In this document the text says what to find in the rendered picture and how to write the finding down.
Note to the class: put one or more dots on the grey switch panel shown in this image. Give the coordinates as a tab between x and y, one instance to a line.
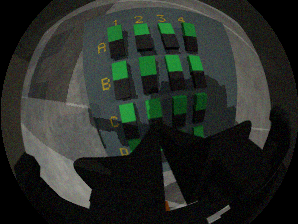
154	65

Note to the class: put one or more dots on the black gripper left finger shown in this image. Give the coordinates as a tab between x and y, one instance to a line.
141	168

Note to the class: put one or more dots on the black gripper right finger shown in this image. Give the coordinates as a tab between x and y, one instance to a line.
190	157

